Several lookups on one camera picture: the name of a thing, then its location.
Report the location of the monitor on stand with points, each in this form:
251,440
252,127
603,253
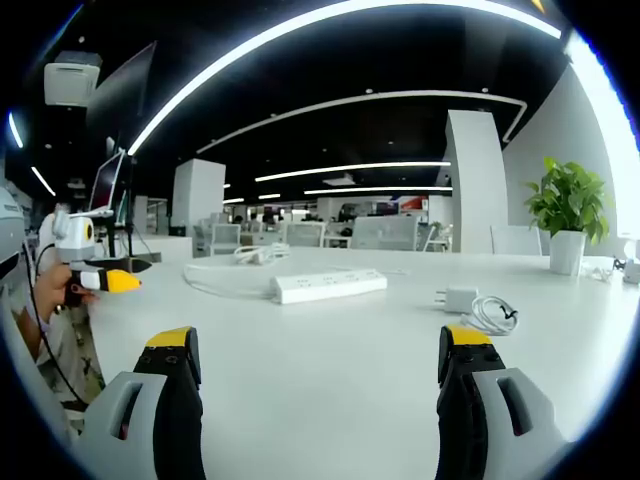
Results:
106,182

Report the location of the person's left hand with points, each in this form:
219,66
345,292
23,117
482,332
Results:
52,287

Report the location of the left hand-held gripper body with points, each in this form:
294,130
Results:
75,240

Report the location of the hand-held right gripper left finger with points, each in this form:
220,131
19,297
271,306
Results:
145,420

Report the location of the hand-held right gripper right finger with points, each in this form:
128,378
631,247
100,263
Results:
500,425

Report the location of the white power strip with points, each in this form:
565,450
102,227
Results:
327,286

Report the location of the white mesh office chair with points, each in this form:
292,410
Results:
385,232
515,241
225,239
304,234

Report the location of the white desk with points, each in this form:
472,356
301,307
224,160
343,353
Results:
320,360

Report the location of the white worn device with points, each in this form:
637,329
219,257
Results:
10,230

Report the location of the green potted plant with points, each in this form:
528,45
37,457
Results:
570,200

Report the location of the white plant pot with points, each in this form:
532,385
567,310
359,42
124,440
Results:
567,252

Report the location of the white charger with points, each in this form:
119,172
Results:
460,299

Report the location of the small white desk gadget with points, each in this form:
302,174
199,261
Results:
630,270

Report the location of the ceiling air conditioner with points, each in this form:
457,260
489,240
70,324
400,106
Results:
70,82

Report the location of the person's patterned trousers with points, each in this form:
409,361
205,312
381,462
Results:
80,350

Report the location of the large dark screen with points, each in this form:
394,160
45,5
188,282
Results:
122,95

